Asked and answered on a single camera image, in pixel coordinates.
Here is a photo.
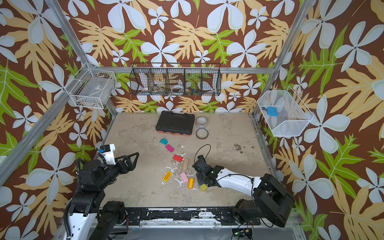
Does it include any aluminium frame post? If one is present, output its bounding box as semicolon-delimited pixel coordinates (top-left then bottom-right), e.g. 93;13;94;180
0;62;91;187
251;0;316;118

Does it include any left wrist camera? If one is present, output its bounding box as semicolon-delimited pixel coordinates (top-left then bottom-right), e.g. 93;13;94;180
99;144;116;165

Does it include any brown tape roll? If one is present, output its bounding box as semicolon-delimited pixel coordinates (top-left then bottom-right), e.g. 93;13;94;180
196;129;209;140

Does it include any white wire basket right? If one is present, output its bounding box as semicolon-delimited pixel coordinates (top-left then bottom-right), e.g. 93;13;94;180
258;90;314;138

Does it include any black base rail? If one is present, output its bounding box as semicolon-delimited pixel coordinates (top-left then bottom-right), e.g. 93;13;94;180
126;207;261;227

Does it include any clear tape roll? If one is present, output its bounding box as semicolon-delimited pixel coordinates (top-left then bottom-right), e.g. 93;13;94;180
195;117;208;129

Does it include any teal block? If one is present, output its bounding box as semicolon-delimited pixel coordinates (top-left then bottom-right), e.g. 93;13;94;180
160;138;168;145

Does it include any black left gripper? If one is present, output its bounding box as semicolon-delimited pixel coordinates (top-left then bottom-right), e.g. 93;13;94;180
97;151;139;191

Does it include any white wire basket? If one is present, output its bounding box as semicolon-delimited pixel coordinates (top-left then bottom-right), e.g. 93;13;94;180
68;68;117;109
258;90;314;138

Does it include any yellow-green cube near front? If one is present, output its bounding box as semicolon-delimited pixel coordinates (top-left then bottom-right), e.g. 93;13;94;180
200;184;208;192

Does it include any black wire basket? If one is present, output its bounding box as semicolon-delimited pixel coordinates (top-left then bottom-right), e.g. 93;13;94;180
128;63;222;96

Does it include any blue object in basket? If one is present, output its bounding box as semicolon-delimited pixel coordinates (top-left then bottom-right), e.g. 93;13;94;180
265;107;278;117

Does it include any aluminium frame post left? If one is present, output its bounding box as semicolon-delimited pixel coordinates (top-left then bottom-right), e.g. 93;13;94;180
0;62;91;187

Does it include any yellow striped block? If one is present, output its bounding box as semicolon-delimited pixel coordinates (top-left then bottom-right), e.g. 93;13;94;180
163;171;173;183

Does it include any magenta block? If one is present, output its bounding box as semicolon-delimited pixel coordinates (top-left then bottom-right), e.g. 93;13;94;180
166;144;175;153

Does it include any white wire basket left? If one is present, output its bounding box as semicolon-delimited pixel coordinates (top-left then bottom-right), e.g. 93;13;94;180
68;68;117;109

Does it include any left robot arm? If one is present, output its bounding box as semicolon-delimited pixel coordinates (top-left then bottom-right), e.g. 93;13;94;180
63;153;140;240

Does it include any pink block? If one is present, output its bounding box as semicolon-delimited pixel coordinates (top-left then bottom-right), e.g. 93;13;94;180
180;172;189;183

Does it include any aluminium frame post right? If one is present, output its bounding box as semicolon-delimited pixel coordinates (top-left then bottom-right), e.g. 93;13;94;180
251;0;316;118

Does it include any orange supermarket block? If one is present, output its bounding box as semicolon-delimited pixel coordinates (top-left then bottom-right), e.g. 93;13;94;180
188;178;195;190

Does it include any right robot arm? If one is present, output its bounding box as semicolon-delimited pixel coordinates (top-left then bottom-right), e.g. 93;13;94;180
192;155;295;228

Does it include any red block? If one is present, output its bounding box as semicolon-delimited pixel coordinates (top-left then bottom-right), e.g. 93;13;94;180
173;155;183;163

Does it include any black tool case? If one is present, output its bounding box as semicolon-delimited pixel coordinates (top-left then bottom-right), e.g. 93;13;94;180
156;111;195;136

